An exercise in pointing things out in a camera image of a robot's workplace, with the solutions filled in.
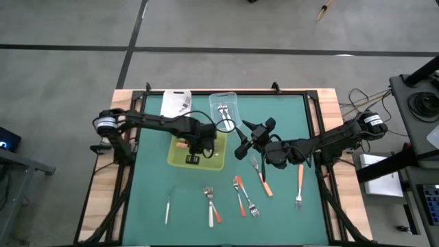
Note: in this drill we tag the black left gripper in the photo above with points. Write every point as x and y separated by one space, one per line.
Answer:
202 140

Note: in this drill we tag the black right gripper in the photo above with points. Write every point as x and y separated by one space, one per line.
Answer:
260 137

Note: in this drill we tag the yellow translucent plastic bin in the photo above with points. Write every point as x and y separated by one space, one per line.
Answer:
178 161

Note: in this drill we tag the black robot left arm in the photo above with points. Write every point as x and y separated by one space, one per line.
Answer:
154 121

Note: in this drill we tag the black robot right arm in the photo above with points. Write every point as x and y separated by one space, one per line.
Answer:
326 139

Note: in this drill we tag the clear plastic bin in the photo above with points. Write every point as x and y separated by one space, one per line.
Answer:
233 103

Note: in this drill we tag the white plastic bin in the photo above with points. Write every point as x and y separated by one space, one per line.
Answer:
171 103

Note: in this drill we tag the black table clamp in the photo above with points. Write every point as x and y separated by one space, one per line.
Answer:
275 87
148 86

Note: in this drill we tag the green table mat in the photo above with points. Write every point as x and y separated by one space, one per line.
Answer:
281 233

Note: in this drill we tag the black beam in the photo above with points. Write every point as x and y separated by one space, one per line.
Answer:
387 164

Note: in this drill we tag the silver laptop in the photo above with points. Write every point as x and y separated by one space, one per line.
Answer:
384 187

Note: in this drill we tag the grey equipment cart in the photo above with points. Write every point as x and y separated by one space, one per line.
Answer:
401 103

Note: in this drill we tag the grey metal table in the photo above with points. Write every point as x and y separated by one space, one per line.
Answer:
27 162

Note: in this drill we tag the black pole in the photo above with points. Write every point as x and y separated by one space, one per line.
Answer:
423 71

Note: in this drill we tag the white paper sheet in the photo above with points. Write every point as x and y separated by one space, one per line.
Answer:
435 138

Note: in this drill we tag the black device with blue light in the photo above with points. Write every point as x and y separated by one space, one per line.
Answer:
12 135

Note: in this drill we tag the keyboard with lit keys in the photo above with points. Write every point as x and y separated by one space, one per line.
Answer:
433 202

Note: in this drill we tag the black table frame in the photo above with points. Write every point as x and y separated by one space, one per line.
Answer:
124 206

